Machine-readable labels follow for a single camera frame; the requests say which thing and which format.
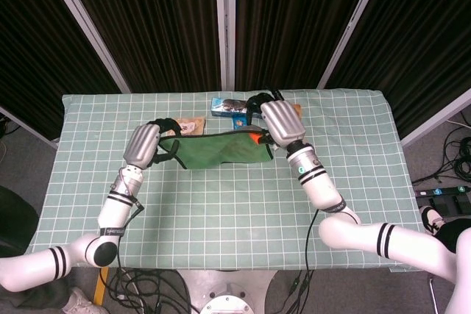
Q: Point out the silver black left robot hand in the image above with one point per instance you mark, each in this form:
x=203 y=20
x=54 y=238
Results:
x=141 y=145

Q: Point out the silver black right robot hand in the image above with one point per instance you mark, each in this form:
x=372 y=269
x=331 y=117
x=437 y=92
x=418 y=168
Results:
x=283 y=123

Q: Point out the grey green cloth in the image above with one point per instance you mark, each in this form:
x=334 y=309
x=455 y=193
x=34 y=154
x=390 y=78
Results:
x=213 y=150

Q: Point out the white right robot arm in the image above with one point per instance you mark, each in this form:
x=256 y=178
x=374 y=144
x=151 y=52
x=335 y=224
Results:
x=320 y=185

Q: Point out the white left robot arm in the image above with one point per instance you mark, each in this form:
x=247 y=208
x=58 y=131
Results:
x=116 y=211

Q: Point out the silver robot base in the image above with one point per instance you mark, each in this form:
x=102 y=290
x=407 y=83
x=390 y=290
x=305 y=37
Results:
x=224 y=288

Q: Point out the brown snack pouch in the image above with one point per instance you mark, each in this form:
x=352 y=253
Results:
x=298 y=110

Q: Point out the small blue snack packet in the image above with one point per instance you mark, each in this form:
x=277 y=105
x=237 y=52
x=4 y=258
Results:
x=239 y=122

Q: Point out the beige snack bag white label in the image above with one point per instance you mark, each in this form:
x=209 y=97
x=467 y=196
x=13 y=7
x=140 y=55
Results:
x=195 y=126

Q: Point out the blue cookie box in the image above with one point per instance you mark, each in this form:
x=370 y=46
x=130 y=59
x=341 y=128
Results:
x=221 y=108

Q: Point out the black curtain panel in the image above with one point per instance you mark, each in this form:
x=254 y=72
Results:
x=154 y=23
x=294 y=23
x=423 y=42
x=33 y=53

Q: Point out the green checked tablecloth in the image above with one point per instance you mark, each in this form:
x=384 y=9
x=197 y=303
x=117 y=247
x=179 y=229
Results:
x=221 y=211

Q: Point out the black chair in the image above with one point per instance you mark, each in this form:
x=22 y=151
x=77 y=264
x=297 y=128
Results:
x=16 y=218

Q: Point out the yellow floor tape strip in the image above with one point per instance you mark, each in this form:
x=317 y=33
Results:
x=100 y=288

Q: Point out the black power strip with lights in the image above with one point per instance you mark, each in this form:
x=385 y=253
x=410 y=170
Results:
x=441 y=192

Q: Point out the white and black sneaker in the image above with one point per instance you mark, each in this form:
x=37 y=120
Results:
x=430 y=220

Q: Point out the grey trouser leg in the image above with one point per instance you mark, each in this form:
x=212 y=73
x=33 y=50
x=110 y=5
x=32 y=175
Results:
x=44 y=297

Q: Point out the black foot pedal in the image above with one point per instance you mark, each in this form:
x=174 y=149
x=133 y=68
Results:
x=456 y=204

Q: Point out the black trouser leg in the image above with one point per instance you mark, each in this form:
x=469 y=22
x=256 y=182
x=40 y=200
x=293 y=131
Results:
x=450 y=229

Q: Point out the white partition base rail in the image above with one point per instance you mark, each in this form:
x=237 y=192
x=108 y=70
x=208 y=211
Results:
x=434 y=119
x=29 y=126

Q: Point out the white partition post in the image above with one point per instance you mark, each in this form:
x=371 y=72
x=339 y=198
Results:
x=353 y=23
x=84 y=27
x=225 y=23

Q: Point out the grey metal chair frame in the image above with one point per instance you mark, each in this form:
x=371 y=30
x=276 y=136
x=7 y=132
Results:
x=433 y=295

